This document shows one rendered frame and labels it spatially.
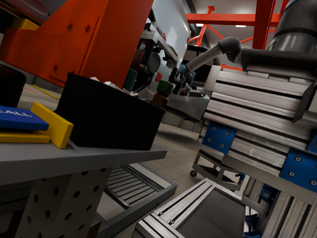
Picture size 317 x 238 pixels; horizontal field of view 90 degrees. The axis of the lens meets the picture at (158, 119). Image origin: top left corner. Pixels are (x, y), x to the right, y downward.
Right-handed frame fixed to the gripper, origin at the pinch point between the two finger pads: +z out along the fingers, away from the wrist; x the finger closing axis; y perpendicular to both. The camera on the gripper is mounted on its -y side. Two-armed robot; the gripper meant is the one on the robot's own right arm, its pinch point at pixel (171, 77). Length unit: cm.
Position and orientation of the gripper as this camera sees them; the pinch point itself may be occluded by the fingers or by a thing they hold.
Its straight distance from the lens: 120.5
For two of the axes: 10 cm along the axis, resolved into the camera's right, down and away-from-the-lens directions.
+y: 3.5, -9.3, -0.3
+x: 8.2, 3.3, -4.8
